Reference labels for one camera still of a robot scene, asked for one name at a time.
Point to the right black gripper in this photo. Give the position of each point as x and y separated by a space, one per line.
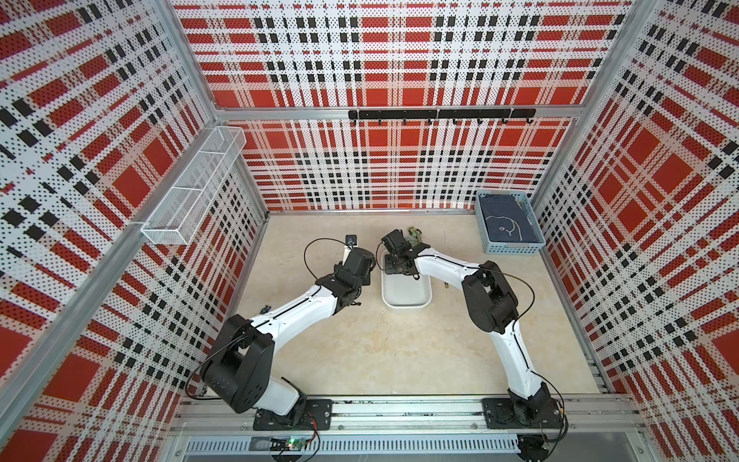
388 265

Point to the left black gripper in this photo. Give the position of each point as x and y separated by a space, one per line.
366 280

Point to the white plastic storage tray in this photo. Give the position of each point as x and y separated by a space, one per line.
403 292

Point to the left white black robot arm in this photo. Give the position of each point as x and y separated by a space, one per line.
238 370

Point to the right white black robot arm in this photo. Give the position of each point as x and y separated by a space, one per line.
492 306

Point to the dark blue cloth in basket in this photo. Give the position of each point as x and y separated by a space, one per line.
505 220

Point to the light blue plastic basket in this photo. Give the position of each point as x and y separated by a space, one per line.
490 247

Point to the green circuit board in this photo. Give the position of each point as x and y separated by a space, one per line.
291 444

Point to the green keychain with gold ring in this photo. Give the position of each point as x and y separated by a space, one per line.
414 235

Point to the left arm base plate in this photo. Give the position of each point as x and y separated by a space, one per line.
311 414

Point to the black hook rail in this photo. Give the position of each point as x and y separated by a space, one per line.
503 114

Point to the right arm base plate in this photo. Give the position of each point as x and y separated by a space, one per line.
504 413

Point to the white wire mesh shelf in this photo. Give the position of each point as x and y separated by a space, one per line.
178 216

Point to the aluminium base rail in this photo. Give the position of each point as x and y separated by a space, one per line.
599 428

